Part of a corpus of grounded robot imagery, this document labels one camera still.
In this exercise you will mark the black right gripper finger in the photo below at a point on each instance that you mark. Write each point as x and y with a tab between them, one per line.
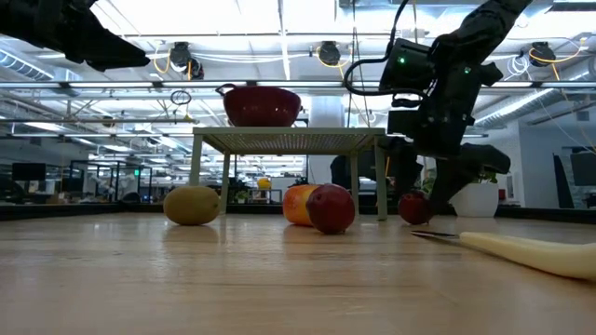
405	167
458	177

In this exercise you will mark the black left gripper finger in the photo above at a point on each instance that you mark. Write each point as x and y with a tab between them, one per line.
112	49

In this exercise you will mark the purple plastic colander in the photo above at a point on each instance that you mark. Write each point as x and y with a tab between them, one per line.
261	107

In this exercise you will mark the brown kiwi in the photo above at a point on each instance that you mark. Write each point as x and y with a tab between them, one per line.
191	205

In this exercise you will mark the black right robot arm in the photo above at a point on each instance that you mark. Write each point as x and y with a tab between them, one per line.
489	18

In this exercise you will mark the potted green plant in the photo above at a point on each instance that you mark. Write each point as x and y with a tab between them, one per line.
475	200

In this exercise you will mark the green perforated metal shelf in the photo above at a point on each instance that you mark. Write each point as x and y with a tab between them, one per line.
288	132

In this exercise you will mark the black monitor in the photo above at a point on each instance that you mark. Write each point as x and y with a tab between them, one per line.
28	172
584	167

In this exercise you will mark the yellow round background object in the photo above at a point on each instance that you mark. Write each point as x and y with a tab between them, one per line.
264	183

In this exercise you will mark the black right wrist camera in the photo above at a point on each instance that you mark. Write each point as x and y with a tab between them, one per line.
402	65

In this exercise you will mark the black aluminium table frame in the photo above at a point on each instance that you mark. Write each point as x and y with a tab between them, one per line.
93	211

